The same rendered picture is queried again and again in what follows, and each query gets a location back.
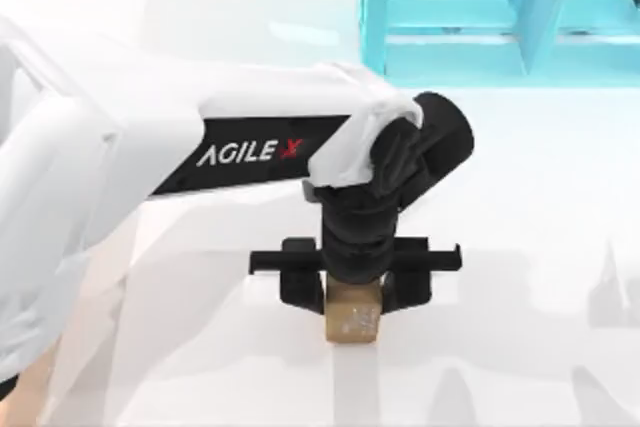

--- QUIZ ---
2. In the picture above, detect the brown box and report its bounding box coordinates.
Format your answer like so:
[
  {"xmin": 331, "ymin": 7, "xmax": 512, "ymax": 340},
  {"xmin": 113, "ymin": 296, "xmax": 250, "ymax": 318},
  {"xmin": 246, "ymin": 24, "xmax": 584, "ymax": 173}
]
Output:
[{"xmin": 323, "ymin": 280, "xmax": 384, "ymax": 347}]

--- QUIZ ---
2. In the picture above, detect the light blue rack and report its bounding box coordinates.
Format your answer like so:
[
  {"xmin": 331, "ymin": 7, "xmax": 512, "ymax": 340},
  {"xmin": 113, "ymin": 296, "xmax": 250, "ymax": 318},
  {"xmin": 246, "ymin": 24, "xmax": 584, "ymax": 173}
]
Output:
[{"xmin": 358, "ymin": 0, "xmax": 640, "ymax": 89}]

